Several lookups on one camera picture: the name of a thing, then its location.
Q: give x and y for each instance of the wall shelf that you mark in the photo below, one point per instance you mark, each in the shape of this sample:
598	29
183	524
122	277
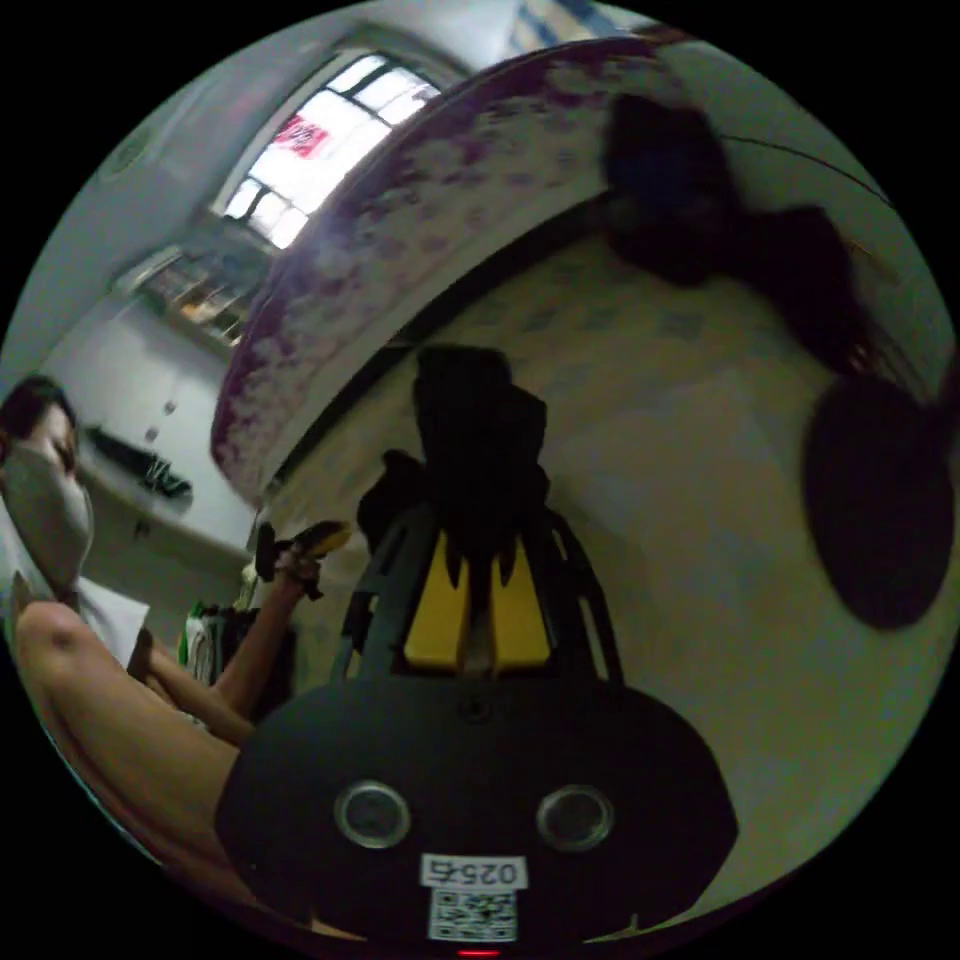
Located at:
195	292

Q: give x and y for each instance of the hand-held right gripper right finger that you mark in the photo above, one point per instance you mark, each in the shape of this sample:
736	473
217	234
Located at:
521	622

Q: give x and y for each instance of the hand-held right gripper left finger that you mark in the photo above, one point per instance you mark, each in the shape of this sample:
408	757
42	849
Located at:
435	622

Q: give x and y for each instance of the person's left forearm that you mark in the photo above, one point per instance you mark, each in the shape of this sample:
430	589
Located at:
259	637

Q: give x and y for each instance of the pile of clothes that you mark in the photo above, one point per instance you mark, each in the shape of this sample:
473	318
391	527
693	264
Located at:
697	210

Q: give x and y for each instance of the green and white bag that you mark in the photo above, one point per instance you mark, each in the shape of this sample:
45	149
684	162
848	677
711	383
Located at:
199	637

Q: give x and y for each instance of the person's body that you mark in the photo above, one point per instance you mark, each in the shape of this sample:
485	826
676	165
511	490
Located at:
45	510

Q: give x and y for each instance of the person's left hand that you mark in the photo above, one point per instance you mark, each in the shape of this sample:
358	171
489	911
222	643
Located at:
300	566

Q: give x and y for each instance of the bed with woven mat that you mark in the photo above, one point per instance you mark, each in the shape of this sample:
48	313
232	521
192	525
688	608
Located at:
675	465

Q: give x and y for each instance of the black folded garment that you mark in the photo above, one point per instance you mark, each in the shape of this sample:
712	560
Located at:
877	502

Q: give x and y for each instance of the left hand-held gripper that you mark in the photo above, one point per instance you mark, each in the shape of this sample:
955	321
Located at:
265	551

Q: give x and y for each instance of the white desk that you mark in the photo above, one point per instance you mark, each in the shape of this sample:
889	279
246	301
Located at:
150	495

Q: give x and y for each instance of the person's right forearm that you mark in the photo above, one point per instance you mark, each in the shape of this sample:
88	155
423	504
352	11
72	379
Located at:
142	757

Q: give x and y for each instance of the window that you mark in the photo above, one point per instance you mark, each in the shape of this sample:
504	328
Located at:
330	142

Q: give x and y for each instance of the black pants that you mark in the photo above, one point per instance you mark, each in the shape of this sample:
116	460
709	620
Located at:
480	442

